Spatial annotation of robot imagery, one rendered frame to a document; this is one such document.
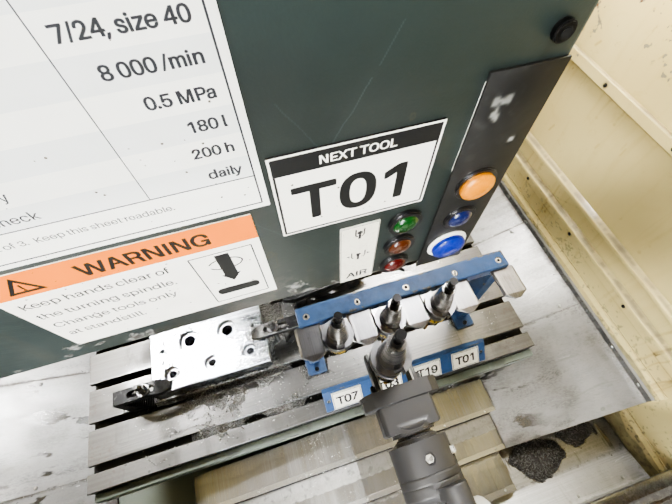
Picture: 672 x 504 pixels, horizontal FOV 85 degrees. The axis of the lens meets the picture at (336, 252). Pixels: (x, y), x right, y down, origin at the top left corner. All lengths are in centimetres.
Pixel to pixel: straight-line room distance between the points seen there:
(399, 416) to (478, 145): 43
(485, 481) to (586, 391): 39
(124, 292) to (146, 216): 8
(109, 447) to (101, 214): 100
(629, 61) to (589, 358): 79
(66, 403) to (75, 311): 123
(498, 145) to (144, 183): 20
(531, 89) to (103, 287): 27
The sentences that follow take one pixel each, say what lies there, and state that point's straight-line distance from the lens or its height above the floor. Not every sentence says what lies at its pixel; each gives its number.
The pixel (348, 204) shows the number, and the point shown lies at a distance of 23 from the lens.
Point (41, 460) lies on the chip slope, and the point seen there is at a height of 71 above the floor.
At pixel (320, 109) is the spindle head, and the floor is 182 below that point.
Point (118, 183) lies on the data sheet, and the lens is 20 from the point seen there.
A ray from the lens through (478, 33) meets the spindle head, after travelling 19.
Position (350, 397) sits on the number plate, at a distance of 101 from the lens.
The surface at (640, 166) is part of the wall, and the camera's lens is 113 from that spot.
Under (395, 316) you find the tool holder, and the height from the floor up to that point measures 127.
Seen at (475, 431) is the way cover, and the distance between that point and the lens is 128.
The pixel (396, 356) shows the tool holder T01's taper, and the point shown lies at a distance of 53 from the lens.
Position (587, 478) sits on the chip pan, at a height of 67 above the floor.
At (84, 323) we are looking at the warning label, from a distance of 32.
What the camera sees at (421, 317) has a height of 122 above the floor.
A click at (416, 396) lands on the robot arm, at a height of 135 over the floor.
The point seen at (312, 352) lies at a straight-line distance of 74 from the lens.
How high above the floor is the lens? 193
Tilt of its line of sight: 60 degrees down
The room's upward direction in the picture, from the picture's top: 1 degrees counter-clockwise
